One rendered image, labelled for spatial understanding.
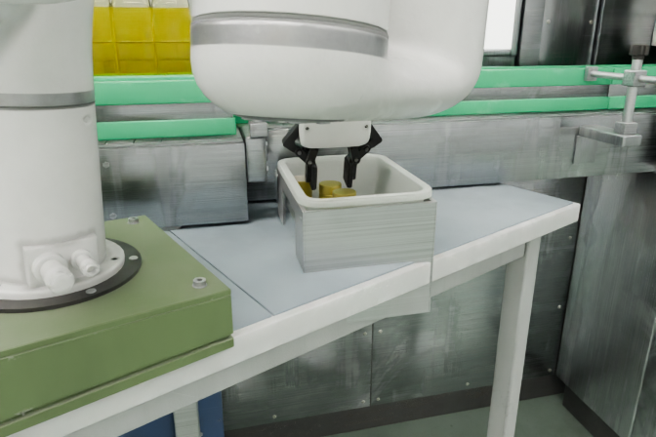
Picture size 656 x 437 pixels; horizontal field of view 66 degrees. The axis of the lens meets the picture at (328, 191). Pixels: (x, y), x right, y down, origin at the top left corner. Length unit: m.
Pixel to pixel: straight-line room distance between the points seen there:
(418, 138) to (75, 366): 0.66
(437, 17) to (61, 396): 0.37
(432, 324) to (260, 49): 1.20
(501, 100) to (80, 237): 0.76
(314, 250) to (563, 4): 0.89
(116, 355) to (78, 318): 0.04
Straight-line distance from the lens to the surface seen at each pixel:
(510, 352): 1.05
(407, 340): 1.35
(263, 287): 0.59
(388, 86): 0.22
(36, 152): 0.45
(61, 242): 0.48
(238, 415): 1.36
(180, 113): 0.75
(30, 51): 0.45
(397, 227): 0.63
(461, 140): 0.95
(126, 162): 0.75
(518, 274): 0.97
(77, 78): 0.46
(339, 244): 0.61
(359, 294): 0.59
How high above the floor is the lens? 1.03
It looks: 17 degrees down
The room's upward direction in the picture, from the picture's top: straight up
